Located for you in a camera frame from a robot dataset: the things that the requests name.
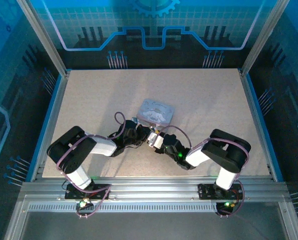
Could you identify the left controller board with LED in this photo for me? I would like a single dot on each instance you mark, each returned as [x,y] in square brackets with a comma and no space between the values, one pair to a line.
[83,204]

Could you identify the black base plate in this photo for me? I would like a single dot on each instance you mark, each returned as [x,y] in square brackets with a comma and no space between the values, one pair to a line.
[206,191]
[101,191]

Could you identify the controller board with led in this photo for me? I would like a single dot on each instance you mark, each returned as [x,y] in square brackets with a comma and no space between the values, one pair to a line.
[83,204]
[226,206]

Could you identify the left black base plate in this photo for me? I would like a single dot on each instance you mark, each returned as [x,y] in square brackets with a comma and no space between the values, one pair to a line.
[101,191]

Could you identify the aluminium frame post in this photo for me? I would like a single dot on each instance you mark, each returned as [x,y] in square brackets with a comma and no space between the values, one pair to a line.
[264,37]
[42,37]

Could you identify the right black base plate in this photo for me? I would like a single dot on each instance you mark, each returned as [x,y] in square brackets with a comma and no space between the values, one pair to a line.
[206,191]

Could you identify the aluminium side rail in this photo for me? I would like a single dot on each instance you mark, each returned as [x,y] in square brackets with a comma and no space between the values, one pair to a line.
[257,120]
[51,120]

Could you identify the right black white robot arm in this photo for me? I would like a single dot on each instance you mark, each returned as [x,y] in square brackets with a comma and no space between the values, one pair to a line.
[226,152]

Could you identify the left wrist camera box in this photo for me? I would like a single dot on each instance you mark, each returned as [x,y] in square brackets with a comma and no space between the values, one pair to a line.
[135,120]

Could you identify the aluminium cross rail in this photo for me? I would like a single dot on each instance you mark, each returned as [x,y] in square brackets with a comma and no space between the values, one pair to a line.
[153,187]

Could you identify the right controller board with LED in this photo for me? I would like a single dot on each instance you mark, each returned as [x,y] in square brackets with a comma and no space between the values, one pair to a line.
[226,206]

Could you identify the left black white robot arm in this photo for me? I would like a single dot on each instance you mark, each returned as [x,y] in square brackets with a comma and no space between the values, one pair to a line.
[73,150]

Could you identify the light blue cartoon tin box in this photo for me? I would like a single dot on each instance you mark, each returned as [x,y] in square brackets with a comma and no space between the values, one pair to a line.
[155,111]

